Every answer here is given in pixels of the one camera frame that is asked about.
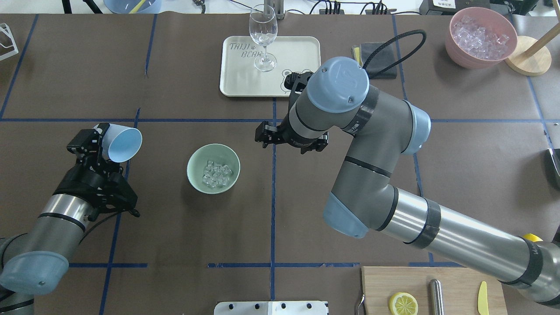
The lemon half slice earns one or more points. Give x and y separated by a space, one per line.
403 303

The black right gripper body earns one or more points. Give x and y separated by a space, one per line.
282 130

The yellow lemon front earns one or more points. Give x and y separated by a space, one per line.
532 237

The white wire cup rack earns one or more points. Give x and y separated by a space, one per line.
8 46

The wooden mug tree stand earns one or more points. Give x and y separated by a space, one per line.
531 57

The pink bowl of ice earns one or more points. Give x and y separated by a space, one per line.
479 38

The cream bear tray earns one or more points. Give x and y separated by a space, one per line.
241 74

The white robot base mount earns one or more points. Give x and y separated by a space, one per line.
271 308

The steel muddler black tip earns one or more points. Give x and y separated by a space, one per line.
436 294

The light blue cup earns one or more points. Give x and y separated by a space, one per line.
121 143

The clear wine glass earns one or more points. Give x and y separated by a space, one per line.
263 29

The grey yellow cloth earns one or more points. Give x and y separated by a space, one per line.
380 61

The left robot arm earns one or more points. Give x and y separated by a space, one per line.
33 263

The black camera tripod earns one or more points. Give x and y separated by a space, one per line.
84 7

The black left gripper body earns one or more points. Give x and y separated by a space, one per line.
86 176

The yellow plastic fork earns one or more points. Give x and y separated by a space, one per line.
137 7

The green bowl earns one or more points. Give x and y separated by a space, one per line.
219 153

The ice cubes in green bowl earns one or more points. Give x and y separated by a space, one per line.
216 175

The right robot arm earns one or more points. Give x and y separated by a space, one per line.
362 199

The large blue bowl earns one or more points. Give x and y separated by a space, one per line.
126 6

